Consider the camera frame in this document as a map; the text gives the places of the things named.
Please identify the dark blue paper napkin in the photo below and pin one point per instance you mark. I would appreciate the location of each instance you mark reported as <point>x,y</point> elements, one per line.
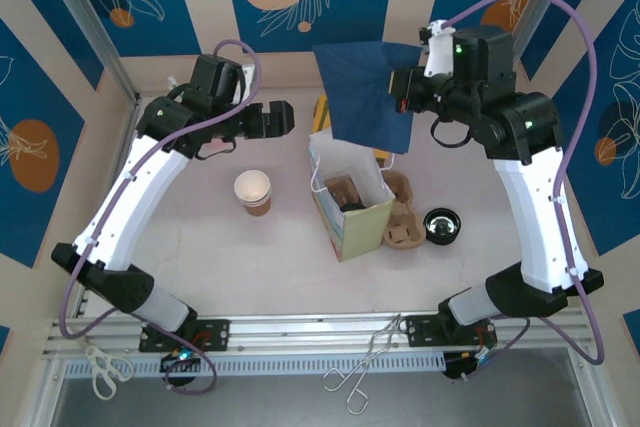
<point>365,92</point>

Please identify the brown pulp cup carrier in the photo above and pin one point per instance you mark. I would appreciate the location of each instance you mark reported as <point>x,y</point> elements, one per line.
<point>402,234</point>
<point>340,187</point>

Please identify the lidded brown coffee cup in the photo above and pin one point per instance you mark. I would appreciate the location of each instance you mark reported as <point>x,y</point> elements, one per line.
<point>352,207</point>

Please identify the black plastic cup lid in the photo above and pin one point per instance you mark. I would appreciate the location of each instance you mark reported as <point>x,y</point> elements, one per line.
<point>442,226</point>

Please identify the green paper gift bag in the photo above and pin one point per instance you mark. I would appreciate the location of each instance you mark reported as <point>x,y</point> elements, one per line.
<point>362,237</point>

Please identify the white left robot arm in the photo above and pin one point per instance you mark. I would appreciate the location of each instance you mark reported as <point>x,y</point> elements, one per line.
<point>135,197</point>

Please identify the pink straw holder cup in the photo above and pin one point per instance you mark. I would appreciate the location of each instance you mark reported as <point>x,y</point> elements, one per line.
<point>220,147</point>

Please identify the brown paper cup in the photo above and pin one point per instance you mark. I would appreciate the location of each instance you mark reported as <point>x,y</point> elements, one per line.
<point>252,187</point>

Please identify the left controller board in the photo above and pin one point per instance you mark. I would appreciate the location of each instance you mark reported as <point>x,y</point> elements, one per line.
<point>182,359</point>

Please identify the controller board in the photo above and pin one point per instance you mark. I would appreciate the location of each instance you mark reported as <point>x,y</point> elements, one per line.
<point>182,359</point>
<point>462,367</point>

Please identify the right controller board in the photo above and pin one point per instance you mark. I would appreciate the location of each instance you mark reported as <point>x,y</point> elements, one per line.
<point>462,367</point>

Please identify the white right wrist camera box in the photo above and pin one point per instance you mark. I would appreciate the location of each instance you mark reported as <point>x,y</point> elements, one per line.
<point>439,54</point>

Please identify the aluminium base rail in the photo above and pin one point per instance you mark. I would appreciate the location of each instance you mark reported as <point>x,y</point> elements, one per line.
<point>310,334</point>

